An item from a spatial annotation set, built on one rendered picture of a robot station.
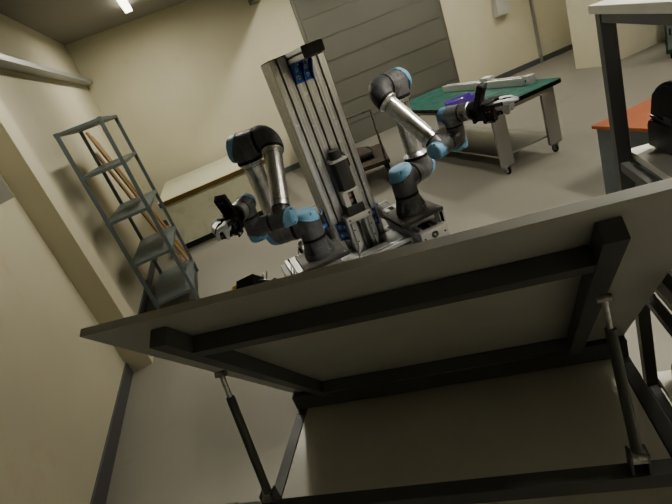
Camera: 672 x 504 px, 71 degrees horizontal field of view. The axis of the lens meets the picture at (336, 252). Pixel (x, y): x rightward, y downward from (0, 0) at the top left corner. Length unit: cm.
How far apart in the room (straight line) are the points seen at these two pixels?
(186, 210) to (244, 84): 350
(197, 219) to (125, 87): 348
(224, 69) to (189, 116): 116
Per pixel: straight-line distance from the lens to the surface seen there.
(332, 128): 230
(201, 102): 1023
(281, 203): 189
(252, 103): 1031
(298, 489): 169
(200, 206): 780
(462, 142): 216
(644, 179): 138
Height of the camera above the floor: 197
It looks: 22 degrees down
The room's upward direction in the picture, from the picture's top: 22 degrees counter-clockwise
